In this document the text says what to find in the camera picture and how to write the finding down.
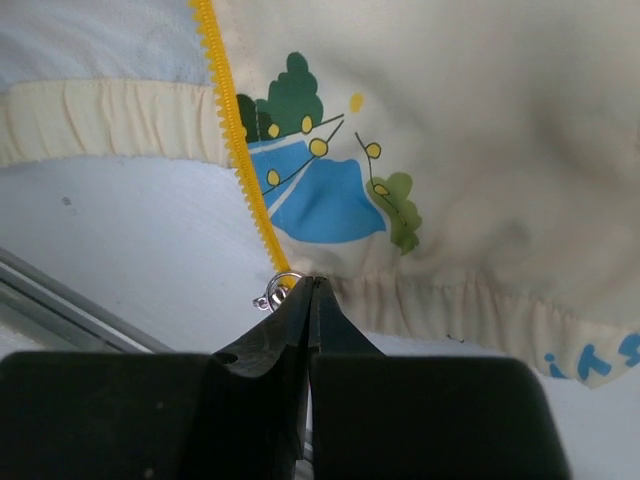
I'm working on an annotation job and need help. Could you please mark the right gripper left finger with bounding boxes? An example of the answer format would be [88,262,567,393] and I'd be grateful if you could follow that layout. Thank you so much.
[1,277,313,479]

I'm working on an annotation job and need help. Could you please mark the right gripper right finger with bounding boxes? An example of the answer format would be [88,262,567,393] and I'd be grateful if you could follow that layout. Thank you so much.
[309,278,571,479]

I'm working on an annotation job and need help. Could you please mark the silver zipper pull ring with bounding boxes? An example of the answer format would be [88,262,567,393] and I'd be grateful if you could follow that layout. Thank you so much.
[252,272,304,312]

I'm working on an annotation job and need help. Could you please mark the yellow hooded dinosaur print jacket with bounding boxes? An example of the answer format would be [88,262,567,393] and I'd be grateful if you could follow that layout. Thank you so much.
[1,1,639,387]

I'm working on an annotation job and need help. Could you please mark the aluminium front rail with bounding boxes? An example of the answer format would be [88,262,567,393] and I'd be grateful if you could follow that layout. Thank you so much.
[1,249,168,353]

